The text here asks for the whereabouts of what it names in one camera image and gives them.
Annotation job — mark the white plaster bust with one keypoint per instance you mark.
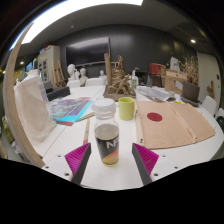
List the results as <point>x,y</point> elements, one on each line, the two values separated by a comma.
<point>72,71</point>
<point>83,76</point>
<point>103,77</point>

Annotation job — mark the clear bottle with dark label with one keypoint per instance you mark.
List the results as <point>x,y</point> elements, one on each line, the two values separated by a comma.
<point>106,140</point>

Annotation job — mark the long ceiling light strip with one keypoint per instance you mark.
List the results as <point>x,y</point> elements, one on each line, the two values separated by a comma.
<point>66,15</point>

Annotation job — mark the small grey glass bottle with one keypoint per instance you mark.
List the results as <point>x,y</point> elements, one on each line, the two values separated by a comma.
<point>149,81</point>

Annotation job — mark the white chair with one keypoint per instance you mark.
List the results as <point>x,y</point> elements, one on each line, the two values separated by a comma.
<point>208,105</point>
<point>220,115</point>
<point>73,83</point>
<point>94,82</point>

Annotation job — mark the round ceiling spotlight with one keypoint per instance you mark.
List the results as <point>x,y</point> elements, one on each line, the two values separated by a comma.
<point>193,41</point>

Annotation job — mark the black flat boxes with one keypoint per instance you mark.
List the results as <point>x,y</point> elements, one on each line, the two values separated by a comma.
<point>58,92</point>

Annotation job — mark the beige canvas with wooden frame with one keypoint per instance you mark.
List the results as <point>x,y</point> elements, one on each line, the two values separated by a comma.
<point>173,130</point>

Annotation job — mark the grey printed newspaper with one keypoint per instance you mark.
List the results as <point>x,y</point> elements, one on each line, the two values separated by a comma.
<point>155,93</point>

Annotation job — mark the yellow-green plastic cup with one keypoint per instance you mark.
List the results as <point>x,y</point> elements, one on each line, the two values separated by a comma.
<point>126,109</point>

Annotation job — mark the small wooden figure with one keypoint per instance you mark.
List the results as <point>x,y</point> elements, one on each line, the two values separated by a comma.
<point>210,90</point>

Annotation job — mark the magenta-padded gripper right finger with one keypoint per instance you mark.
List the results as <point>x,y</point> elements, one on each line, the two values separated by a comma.
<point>146,157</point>

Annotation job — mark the white plastic-wrapped panel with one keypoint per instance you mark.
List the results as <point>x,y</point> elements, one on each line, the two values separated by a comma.
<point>31,106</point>

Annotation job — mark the tall curved wooden bar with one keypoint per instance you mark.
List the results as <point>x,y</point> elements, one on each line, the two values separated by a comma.
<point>13,110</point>

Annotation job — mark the golden sculpture on wooden base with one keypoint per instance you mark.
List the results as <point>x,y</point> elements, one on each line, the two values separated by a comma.
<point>120,85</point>

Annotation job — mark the beige shelf unit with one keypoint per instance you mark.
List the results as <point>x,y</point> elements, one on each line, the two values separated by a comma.
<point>45,63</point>

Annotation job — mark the yellow tag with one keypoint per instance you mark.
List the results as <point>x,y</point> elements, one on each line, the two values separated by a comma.
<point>177,102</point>

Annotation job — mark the large black wall screen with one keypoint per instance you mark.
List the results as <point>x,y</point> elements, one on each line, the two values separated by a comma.
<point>86,51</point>

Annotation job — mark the dried plant in dark pot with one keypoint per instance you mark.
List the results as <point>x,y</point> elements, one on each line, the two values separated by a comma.
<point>190,91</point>

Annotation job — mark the spray bottle with green label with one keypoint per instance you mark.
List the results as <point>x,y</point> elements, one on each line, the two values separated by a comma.
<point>134,80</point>

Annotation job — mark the thin wooden sticks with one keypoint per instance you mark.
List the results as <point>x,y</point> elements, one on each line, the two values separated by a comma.
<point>86,116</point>

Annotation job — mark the teal and magenta art print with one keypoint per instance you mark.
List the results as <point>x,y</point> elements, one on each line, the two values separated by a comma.
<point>68,110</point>

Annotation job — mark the flat round red coaster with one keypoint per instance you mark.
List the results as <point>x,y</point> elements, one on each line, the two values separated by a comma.
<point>154,117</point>

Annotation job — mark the red box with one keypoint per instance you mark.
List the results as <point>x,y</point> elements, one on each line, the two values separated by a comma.
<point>155,68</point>

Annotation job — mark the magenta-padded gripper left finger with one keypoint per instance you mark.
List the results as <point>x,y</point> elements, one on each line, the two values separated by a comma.
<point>77,156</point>

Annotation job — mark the brown cardboard box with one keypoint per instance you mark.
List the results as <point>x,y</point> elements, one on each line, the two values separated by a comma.
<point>173,81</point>

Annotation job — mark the wooden easel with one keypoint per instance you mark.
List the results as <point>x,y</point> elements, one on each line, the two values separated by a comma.
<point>58,75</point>

